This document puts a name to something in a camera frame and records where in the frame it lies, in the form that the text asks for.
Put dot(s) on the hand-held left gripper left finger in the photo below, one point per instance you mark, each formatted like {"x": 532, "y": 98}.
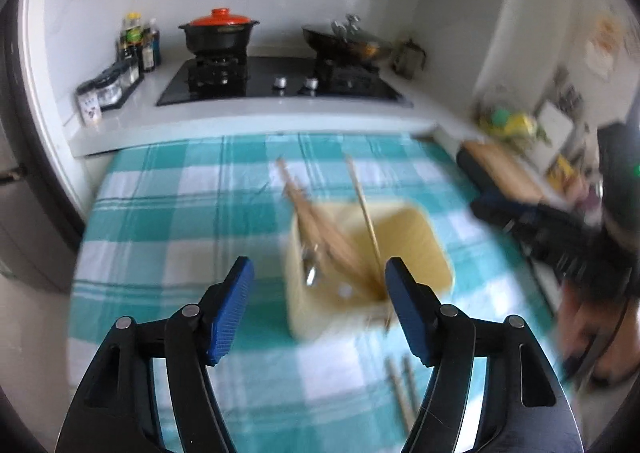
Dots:
{"x": 230, "y": 308}

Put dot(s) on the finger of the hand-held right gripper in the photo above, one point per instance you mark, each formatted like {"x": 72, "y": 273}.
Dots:
{"x": 505, "y": 215}

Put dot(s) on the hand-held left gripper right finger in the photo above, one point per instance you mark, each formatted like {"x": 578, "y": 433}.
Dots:
{"x": 410, "y": 313}

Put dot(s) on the cream ribbed utensil container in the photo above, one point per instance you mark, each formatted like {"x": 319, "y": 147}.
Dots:
{"x": 415, "y": 243}

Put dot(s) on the steel spoon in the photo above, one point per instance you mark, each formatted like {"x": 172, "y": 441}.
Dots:
{"x": 310, "y": 275}

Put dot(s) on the long wooden chopstick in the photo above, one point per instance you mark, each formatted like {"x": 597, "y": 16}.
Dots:
{"x": 364, "y": 213}

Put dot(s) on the bunch of wooden chopsticks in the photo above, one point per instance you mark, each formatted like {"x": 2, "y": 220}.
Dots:
{"x": 320, "y": 233}

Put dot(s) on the person's right hand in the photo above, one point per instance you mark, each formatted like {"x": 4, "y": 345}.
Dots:
{"x": 580, "y": 318}

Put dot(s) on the wooden cutting board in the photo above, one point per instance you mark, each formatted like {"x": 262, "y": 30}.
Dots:
{"x": 505, "y": 170}

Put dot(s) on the black rounded board holder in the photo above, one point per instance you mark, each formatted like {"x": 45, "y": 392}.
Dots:
{"x": 475, "y": 168}

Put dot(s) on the yellow packet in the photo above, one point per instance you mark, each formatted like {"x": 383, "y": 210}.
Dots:
{"x": 561, "y": 173}

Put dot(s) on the teal checked tablecloth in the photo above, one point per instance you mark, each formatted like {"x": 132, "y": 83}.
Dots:
{"x": 175, "y": 213}

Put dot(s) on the black gas cooktop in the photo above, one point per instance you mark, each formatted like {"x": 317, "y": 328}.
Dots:
{"x": 260, "y": 93}

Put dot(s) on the wok with glass lid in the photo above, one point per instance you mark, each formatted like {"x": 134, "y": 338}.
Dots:
{"x": 350, "y": 45}

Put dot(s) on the black lid shaker jar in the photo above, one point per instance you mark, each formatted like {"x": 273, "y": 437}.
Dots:
{"x": 90, "y": 105}

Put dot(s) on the black spice jar rack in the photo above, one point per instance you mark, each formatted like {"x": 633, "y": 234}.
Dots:
{"x": 117, "y": 85}

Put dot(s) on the black clay pot orange lid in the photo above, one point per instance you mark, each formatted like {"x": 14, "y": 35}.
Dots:
{"x": 220, "y": 35}

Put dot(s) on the small dark sauce bottle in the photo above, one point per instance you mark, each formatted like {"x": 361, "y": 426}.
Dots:
{"x": 124, "y": 50}

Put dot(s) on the yellow cap sauce bottle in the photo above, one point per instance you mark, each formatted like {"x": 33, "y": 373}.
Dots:
{"x": 133, "y": 33}

